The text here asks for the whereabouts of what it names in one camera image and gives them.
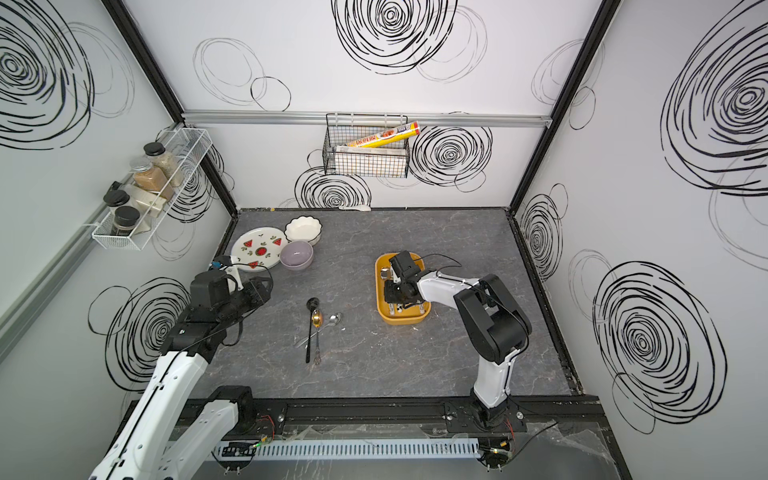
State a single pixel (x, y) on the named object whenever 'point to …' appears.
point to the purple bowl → (297, 255)
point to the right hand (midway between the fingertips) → (388, 294)
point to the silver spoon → (333, 320)
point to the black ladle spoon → (311, 304)
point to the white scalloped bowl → (303, 228)
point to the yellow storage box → (411, 315)
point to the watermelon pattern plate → (258, 248)
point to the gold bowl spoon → (317, 321)
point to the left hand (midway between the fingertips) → (265, 281)
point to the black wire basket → (388, 159)
